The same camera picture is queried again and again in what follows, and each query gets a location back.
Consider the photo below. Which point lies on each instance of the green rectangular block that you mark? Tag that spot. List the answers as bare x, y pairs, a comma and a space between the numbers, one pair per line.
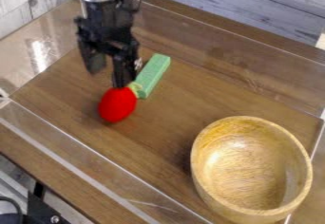
151, 73

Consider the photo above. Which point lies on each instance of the clear acrylic table barrier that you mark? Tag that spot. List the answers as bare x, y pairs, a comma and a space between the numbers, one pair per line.
123, 172

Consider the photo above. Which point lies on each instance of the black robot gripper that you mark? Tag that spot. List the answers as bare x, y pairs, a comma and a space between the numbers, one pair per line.
104, 34

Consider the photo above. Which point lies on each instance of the black clamp with cable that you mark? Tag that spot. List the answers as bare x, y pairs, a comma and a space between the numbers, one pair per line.
22, 208

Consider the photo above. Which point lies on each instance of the red felt strawberry toy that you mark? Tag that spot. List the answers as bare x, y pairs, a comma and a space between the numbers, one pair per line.
119, 102

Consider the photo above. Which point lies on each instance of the wooden bowl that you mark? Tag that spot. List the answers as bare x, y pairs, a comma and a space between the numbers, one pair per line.
250, 169

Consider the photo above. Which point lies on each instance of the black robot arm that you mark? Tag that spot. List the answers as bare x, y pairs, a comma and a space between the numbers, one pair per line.
104, 36

